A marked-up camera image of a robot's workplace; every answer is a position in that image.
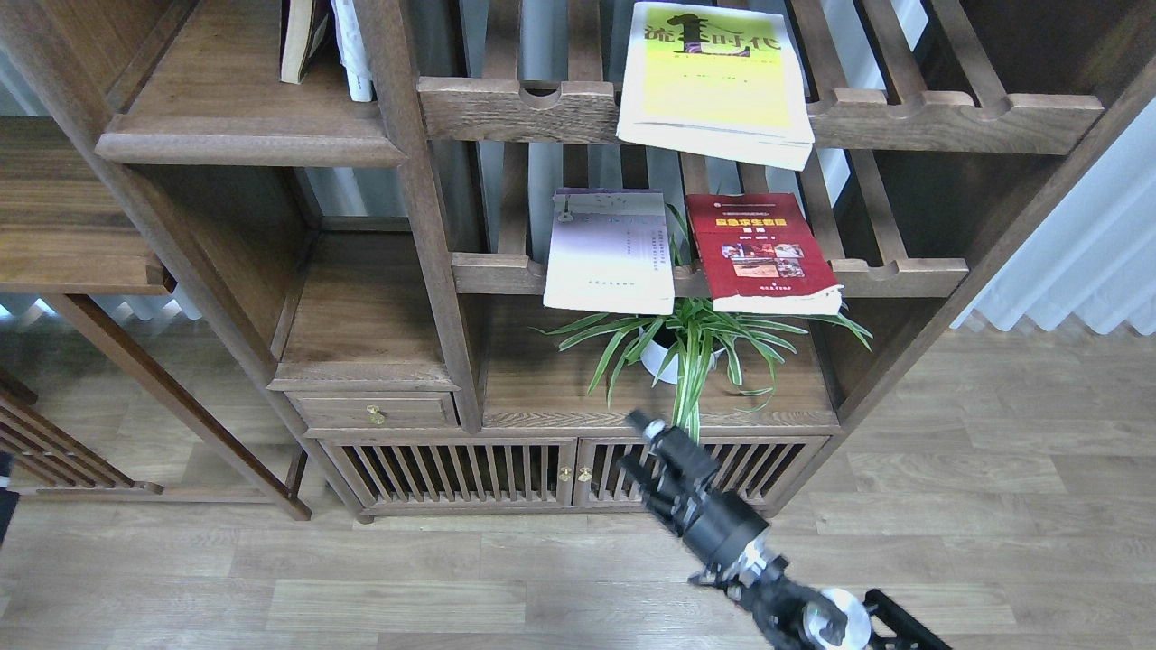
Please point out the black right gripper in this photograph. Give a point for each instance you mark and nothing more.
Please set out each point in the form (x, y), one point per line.
(715, 525)

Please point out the red cover book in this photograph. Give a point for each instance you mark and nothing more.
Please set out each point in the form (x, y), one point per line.
(759, 256)

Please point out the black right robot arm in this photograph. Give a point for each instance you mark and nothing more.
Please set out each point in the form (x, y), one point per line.
(791, 615)

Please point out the wooden side shelf unit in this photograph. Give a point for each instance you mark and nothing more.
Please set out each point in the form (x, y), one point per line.
(67, 240)

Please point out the white plant pot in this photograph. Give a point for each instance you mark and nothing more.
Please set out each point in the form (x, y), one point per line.
(654, 354)

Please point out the green spider plant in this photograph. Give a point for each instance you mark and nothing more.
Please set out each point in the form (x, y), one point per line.
(752, 343)

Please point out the right slatted cabinet door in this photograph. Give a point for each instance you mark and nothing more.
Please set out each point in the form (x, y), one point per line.
(759, 469)

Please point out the slatted cabinet door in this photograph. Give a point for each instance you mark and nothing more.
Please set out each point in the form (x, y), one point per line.
(392, 477)
(759, 469)

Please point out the left slatted cabinet door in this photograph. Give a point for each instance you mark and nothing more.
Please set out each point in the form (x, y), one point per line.
(392, 477)

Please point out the pale purple white book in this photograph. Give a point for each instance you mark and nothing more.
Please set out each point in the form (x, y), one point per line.
(609, 252)

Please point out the dark wooden bookshelf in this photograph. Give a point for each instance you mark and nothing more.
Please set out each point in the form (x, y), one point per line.
(386, 247)

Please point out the small wooden drawer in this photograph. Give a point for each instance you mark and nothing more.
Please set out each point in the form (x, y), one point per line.
(374, 410)

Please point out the yellow cover book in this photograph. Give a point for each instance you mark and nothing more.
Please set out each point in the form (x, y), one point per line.
(722, 82)

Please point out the upright white book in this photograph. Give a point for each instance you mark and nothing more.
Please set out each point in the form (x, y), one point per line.
(354, 57)

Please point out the white curtain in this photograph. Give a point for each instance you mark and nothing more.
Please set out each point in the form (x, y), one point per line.
(1093, 257)

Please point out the upright tan book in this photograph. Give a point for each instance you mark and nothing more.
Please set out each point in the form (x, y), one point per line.
(305, 27)

